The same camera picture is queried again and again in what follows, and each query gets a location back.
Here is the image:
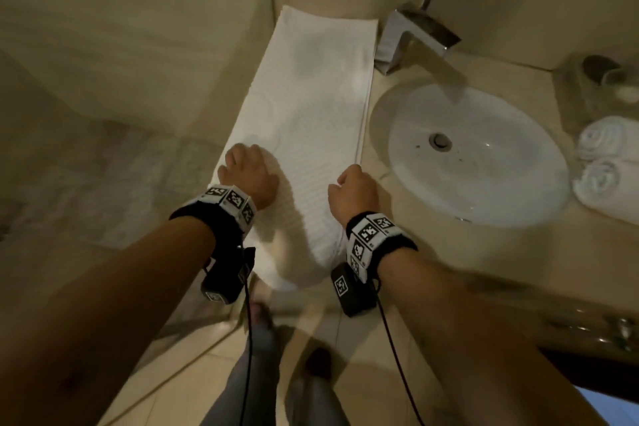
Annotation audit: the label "person's right hand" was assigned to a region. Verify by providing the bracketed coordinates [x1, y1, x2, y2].
[327, 164, 380, 230]

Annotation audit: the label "person's left hand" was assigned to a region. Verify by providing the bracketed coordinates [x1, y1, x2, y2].
[217, 143, 280, 212]

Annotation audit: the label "large white towel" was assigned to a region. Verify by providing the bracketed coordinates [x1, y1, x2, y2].
[207, 5, 379, 292]

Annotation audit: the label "small white towel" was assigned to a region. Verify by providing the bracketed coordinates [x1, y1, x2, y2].
[572, 158, 639, 224]

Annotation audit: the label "white waffle towel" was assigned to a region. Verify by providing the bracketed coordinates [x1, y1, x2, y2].
[578, 116, 639, 162]

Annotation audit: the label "person's right forearm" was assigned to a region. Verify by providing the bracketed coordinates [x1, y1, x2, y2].
[377, 248, 610, 426]

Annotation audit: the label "person's left forearm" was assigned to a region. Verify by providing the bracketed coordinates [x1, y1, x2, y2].
[0, 216, 216, 426]

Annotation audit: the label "person's brown shoe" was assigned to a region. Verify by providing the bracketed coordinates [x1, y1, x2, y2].
[304, 348, 333, 381]
[249, 300, 276, 337]

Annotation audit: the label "person's grey trousers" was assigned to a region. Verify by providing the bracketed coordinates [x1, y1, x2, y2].
[199, 320, 350, 426]

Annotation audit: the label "right marker wrist band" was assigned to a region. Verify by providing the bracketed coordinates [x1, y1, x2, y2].
[345, 212, 419, 282]

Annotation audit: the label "marker wrist band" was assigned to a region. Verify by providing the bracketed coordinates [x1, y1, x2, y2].
[168, 184, 257, 257]
[345, 212, 419, 282]

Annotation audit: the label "left marker wrist band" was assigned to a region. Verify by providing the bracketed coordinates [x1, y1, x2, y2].
[168, 184, 257, 257]

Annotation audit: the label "white sink basin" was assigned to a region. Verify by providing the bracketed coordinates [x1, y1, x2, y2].
[369, 81, 572, 228]

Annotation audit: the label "chrome faucet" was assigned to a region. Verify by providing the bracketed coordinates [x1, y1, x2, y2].
[374, 0, 461, 76]

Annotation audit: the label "clear glass tray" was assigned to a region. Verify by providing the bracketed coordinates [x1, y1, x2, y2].
[554, 51, 639, 137]

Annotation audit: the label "small dark soap dish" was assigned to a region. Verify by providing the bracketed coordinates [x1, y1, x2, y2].
[581, 55, 622, 82]

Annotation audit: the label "pale blue panel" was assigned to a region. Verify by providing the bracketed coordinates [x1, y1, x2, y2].
[574, 385, 639, 426]

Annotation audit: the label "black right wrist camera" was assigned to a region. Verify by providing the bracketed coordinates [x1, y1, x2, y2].
[330, 262, 380, 318]

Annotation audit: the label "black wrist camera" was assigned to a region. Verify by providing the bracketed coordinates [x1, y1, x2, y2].
[200, 246, 256, 306]
[330, 262, 380, 318]

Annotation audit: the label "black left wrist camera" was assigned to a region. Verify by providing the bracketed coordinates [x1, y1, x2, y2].
[200, 246, 256, 306]

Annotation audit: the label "black right camera cable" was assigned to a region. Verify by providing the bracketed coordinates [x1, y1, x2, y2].
[377, 296, 425, 426]

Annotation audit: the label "black camera cable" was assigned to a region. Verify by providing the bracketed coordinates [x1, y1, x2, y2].
[377, 296, 425, 426]
[239, 280, 256, 426]

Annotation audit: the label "black left camera cable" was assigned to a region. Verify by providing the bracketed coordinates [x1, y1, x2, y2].
[239, 280, 256, 426]

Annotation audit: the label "chrome towel ring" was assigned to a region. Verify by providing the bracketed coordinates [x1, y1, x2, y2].
[544, 310, 639, 351]

